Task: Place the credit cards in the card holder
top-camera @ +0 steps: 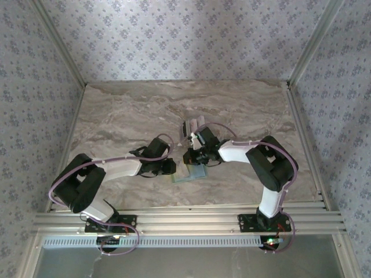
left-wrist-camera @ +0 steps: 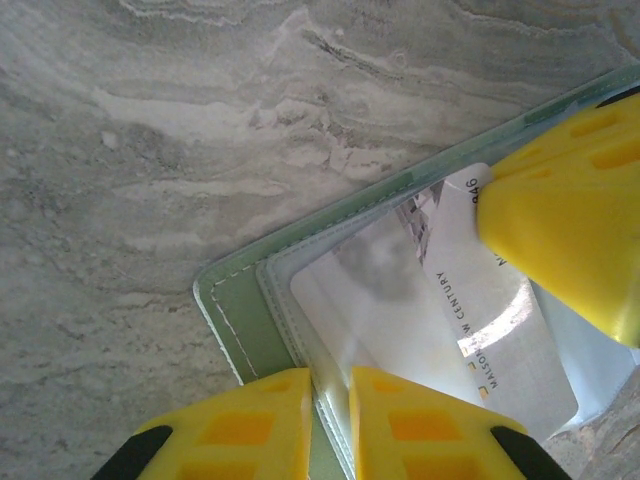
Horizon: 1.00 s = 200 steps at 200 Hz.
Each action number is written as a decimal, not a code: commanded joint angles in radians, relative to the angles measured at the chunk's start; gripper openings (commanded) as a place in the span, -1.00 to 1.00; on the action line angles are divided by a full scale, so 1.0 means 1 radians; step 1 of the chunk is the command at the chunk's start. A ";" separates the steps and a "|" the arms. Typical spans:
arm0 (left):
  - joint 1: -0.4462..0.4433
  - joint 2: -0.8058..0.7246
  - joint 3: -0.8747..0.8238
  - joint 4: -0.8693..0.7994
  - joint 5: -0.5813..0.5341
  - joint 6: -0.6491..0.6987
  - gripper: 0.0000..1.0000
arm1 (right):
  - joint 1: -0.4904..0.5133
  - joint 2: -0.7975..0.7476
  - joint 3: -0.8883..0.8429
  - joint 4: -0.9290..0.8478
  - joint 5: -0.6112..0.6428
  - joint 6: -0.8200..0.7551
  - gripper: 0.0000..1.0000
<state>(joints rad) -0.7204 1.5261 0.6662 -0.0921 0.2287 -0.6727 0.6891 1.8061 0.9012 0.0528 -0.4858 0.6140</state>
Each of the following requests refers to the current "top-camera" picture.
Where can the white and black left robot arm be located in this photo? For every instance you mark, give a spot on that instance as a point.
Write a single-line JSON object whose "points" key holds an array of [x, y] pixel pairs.
{"points": [[121, 169]]}

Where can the aluminium mounting rail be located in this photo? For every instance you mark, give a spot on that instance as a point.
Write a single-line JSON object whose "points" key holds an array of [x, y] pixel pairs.
{"points": [[188, 220]]}

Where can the aluminium side rail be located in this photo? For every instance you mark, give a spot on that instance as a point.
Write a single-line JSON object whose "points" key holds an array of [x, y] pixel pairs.
{"points": [[72, 130], [302, 130]]}

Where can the grey metal sheet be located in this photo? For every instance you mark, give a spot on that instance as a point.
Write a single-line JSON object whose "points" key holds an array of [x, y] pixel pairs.
{"points": [[188, 263]]}

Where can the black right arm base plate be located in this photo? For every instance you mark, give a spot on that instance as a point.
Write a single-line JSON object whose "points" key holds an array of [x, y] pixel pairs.
{"points": [[246, 223]]}

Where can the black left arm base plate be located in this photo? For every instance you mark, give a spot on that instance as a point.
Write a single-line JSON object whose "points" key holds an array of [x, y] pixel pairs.
{"points": [[130, 221]]}

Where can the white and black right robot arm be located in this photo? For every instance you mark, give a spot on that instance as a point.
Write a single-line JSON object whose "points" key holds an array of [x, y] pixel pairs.
{"points": [[234, 150]]}

